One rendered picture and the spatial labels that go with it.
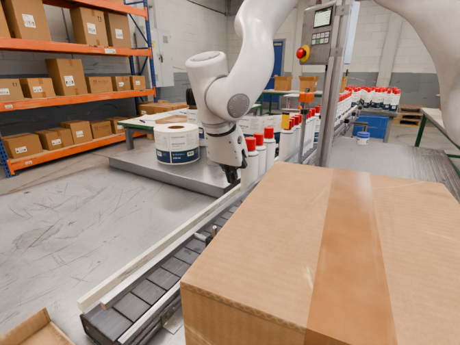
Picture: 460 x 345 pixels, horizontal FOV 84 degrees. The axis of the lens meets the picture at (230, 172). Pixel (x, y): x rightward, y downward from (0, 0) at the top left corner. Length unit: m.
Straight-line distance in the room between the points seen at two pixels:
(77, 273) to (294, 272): 0.58
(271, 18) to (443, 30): 0.31
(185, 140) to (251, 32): 0.69
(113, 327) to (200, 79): 0.46
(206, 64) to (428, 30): 0.42
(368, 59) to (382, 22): 0.89
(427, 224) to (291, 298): 0.18
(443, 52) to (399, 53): 7.91
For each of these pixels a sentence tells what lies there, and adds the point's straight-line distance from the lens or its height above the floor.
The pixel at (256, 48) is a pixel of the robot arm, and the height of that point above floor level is 1.30.
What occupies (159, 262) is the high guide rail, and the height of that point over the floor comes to 0.96.
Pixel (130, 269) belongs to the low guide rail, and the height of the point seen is 0.91.
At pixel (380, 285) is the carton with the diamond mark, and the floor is 1.12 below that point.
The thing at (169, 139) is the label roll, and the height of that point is 0.99.
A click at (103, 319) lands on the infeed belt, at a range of 0.53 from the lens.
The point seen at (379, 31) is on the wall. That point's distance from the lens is 8.60.
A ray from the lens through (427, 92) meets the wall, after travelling 8.66.
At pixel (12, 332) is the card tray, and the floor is 0.86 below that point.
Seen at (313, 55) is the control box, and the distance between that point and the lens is 1.06.
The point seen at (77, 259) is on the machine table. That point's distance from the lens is 0.77.
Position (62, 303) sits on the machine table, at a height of 0.83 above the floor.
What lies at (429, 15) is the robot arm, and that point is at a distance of 0.65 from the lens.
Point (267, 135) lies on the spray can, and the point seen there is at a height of 1.06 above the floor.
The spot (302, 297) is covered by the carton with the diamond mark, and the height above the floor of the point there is 1.12.
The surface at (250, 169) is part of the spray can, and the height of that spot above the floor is 1.00.
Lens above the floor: 1.27
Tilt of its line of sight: 22 degrees down
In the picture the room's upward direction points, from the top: straight up
